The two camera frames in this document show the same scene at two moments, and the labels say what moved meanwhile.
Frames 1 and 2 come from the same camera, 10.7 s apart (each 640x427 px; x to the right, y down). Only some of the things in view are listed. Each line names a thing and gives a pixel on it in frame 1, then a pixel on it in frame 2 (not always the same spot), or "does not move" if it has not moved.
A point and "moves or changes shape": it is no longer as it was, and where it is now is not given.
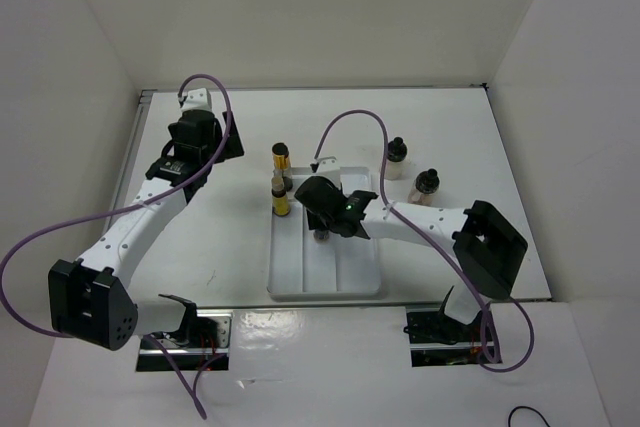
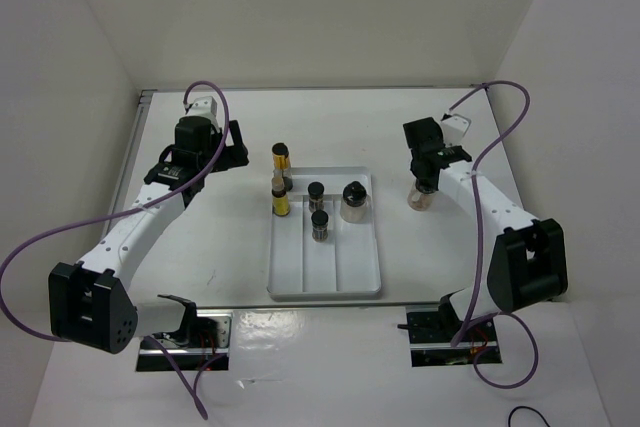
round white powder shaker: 397,165 moves or changes shape
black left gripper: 217,132 does not move
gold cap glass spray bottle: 281,176 does not move
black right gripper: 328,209 -> 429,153
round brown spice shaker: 426,184 does not move
